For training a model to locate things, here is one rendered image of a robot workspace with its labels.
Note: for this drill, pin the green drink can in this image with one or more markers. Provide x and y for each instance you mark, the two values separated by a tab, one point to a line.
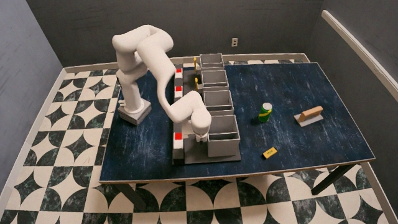
265	112

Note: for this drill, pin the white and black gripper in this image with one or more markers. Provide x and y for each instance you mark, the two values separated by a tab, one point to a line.
202	139

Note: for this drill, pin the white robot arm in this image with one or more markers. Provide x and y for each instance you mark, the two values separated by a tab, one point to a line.
150	53

